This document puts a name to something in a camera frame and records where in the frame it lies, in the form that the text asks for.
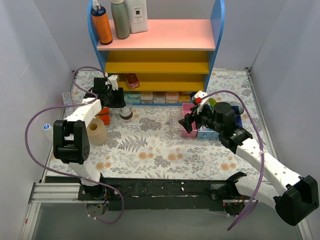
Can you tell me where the blue wooden shelf unit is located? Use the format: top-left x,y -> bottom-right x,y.
87,0 -> 225,96

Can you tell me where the clear textured glass tray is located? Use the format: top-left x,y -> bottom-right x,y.
116,106 -> 182,135

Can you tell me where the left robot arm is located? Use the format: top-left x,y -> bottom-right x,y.
53,75 -> 126,200

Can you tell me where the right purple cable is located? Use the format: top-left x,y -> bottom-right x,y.
199,90 -> 266,232

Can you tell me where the aluminium frame rail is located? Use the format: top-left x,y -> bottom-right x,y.
20,183 -> 80,240

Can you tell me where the orange spray bottle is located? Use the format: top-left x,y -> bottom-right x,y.
90,0 -> 113,45

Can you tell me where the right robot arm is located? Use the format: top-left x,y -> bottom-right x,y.
178,102 -> 320,226

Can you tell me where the red small box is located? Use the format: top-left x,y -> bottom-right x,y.
123,73 -> 140,90

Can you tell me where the white labelled bottle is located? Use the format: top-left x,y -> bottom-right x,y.
126,0 -> 148,34

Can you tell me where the clear cup brown base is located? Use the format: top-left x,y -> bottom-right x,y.
119,101 -> 133,122

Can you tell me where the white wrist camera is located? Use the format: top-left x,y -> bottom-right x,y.
191,90 -> 210,114
106,74 -> 120,91

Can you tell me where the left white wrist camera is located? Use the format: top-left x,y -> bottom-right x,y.
106,74 -> 120,91

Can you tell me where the pink drawer box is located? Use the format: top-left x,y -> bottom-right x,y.
181,103 -> 198,138

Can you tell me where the orange red soap box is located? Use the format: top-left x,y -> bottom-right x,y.
165,91 -> 179,104

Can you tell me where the purple blue drawer box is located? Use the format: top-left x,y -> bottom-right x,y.
235,115 -> 243,127

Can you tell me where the dark blue cup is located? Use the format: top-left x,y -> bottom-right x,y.
230,102 -> 245,115

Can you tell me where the purple cable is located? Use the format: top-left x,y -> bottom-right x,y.
199,90 -> 266,232
24,65 -> 125,225

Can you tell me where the clear water bottle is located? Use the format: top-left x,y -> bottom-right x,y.
43,123 -> 53,134

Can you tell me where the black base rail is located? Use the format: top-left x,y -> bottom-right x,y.
77,176 -> 251,211

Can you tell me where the clear glass toothbrush holder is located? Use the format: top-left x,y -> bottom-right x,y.
168,110 -> 183,139

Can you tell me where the yellow soap box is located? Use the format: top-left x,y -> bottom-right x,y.
178,91 -> 191,103

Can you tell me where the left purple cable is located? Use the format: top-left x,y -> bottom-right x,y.
24,65 -> 125,225

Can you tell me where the green toothpaste tube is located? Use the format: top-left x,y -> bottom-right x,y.
208,98 -> 217,108

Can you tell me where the grey green bottle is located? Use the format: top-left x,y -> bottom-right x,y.
111,0 -> 131,39

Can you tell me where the light blue drawer box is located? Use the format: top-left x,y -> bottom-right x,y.
197,126 -> 216,139

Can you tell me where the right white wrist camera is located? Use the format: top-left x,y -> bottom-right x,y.
191,90 -> 210,114

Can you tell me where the orange razor package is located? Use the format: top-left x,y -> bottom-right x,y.
97,107 -> 111,126

